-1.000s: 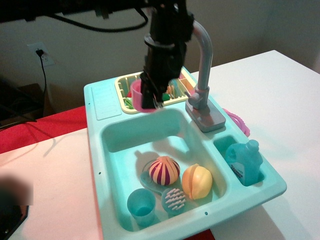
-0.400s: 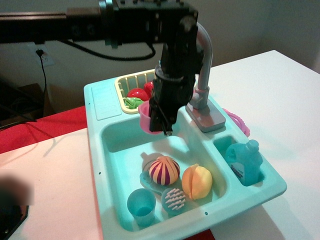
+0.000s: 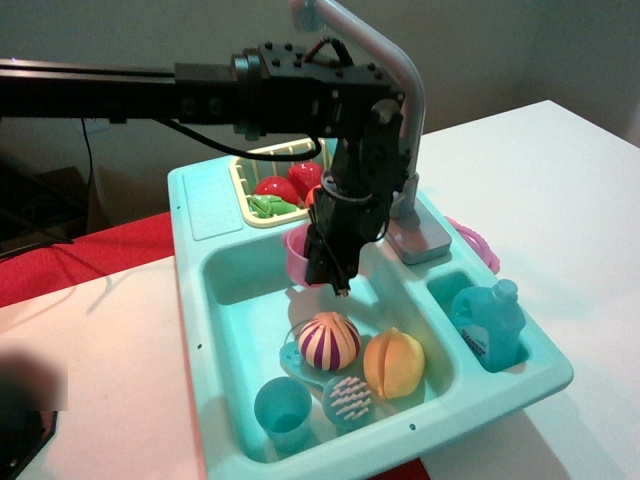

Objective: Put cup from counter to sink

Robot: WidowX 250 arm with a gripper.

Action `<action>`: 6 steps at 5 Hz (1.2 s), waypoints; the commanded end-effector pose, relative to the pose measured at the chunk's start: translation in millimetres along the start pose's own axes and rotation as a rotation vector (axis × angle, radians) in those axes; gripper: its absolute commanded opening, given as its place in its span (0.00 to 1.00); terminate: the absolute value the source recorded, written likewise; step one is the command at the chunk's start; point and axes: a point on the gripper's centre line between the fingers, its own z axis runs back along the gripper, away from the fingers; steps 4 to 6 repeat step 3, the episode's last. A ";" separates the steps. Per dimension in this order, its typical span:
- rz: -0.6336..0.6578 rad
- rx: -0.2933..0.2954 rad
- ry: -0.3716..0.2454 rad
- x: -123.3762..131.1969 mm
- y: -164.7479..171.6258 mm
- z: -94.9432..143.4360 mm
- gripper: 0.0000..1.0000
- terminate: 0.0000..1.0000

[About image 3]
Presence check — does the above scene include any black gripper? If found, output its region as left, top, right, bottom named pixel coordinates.
left=303, top=172, right=393, bottom=296

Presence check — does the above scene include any pink plastic cup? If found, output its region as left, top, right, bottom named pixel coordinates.
left=282, top=224, right=310, bottom=287

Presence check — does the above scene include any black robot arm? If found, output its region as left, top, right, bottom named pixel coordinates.
left=1, top=41, right=410, bottom=296

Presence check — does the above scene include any turquoise toy sink unit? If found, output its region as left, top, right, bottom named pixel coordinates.
left=168, top=157, right=573, bottom=479

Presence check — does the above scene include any blue plastic cup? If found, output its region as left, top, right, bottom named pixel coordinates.
left=254, top=377, right=312, bottom=453

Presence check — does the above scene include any orange toy fruit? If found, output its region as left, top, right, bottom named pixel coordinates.
left=305, top=185, right=320, bottom=208

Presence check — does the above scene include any red toy strawberry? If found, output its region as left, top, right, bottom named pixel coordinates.
left=287, top=161, right=324, bottom=200

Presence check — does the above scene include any green toy vegetable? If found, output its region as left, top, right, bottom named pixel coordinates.
left=249, top=194, right=298, bottom=219

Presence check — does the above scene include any grey toy faucet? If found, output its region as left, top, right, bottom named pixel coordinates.
left=289, top=1, right=451, bottom=265

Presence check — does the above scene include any red toy tomato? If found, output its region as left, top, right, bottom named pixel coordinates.
left=253, top=176, right=299, bottom=206

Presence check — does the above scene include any purple striped toy onion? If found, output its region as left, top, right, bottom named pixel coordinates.
left=297, top=311, right=361, bottom=371

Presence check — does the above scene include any yellow dish drying rack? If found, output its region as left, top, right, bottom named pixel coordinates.
left=229, top=139, right=313, bottom=229

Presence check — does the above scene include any yellow toy lemon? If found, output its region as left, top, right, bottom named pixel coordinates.
left=363, top=327, right=425, bottom=400

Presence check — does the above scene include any pink toy pot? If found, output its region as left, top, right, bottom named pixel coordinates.
left=446, top=217, right=501, bottom=274

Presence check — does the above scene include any blue dish brush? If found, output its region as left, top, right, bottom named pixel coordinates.
left=279, top=342, right=374, bottom=432

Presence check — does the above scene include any blue toy detergent bottle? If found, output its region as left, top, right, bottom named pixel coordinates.
left=450, top=279, right=526, bottom=373

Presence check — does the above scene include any red cloth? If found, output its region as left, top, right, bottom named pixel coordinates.
left=1, top=213, right=174, bottom=307

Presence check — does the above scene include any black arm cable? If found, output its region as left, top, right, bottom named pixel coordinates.
left=159, top=118, right=324, bottom=160

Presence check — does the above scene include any white wall outlet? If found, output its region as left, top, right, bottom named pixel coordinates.
left=81, top=118, right=110, bottom=134

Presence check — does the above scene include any black power cord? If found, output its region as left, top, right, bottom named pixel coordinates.
left=49, top=118, right=114, bottom=281

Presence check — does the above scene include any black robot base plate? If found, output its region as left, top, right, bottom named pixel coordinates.
left=1, top=410, right=59, bottom=480

